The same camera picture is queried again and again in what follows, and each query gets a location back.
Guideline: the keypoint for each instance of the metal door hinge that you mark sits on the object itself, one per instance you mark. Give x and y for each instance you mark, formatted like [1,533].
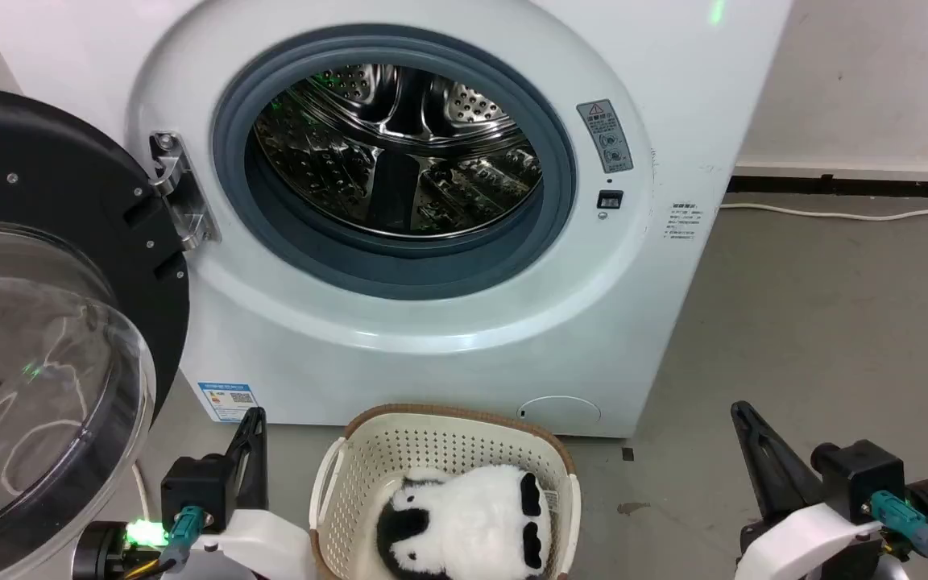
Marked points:
[182,197]

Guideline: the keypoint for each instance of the grey rubber door gasket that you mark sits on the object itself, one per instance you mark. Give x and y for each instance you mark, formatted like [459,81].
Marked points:
[335,258]

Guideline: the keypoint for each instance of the black white panda plush toy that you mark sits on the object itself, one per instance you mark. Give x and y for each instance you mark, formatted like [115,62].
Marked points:
[464,524]

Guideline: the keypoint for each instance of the grey warning sticker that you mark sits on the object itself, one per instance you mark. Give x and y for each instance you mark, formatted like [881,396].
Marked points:
[606,135]

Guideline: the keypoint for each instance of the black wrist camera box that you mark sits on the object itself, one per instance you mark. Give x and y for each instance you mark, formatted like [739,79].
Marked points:
[198,487]
[863,479]

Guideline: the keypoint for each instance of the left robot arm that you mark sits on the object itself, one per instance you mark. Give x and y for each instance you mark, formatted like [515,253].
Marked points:
[105,552]

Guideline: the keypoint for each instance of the black wall baseboard strip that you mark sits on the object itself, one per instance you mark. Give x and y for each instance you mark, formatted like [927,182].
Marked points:
[851,186]

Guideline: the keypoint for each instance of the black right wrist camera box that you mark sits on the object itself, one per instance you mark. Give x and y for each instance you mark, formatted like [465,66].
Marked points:
[863,479]

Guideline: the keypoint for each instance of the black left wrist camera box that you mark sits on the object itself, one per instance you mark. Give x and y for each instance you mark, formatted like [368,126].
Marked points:
[198,487]

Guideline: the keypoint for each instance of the stainless steel washer drum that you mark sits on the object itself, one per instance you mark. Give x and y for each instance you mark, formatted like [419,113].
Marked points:
[399,153]

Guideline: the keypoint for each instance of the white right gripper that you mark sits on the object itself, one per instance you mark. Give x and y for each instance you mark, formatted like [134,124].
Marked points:
[802,540]

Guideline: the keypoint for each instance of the black washer door clear glass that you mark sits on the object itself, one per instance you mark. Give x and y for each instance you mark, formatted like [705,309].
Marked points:
[37,266]

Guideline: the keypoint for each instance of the black door latch slot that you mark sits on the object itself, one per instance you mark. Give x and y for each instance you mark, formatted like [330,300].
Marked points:
[610,200]

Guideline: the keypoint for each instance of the blue energy label sticker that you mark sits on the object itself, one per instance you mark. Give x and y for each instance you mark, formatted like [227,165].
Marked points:
[227,400]

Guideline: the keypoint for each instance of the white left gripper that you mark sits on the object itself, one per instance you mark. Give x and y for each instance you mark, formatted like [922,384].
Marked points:
[258,544]

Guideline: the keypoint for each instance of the small printed text label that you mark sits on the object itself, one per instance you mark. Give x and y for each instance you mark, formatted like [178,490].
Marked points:
[682,221]

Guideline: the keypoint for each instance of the white front-load washing machine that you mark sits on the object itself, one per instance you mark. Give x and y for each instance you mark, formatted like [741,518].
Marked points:
[432,354]

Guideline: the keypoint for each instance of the round white filter cover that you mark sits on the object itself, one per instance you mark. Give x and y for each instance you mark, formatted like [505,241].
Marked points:
[559,413]

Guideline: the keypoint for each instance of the cream plastic laundry basket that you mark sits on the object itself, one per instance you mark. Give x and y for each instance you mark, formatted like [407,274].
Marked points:
[367,467]

